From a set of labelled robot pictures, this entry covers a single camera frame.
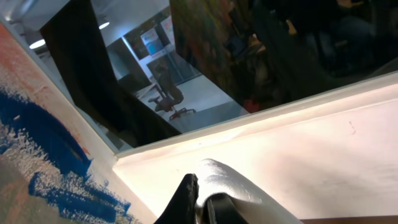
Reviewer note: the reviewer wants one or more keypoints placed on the white t-shirt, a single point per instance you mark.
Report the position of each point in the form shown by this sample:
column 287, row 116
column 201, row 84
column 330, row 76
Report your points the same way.
column 253, row 204

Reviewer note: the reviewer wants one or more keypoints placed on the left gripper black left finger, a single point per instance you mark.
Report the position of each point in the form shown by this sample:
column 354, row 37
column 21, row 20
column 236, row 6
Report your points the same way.
column 181, row 208

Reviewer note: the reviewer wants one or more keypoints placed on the round ceiling lamp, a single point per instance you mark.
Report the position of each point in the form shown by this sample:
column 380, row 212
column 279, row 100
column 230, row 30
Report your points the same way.
column 37, row 44

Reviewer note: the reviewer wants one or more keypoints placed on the glass window pane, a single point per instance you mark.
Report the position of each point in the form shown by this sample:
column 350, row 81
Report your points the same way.
column 228, row 58

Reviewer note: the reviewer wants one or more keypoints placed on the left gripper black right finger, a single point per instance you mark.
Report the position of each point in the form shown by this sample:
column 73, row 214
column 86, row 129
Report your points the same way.
column 220, row 209

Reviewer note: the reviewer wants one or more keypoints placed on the office chair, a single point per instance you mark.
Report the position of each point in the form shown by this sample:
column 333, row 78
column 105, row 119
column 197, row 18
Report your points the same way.
column 172, row 95

